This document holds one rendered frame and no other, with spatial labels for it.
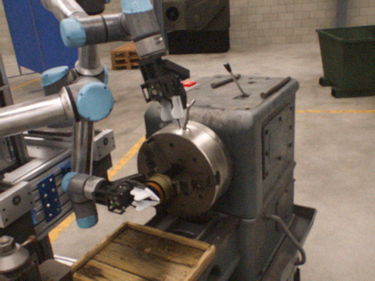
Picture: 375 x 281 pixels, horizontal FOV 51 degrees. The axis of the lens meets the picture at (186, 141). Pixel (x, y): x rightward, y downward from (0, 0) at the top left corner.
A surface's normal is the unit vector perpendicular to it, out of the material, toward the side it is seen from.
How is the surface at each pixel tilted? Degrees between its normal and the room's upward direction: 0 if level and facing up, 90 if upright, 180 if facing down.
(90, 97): 90
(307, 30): 90
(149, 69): 74
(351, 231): 0
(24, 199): 90
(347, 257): 0
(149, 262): 0
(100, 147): 90
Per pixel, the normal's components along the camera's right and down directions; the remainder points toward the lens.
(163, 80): 0.80, -0.14
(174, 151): -0.50, 0.36
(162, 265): -0.08, -0.93
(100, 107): 0.51, 0.27
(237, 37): -0.26, 0.37
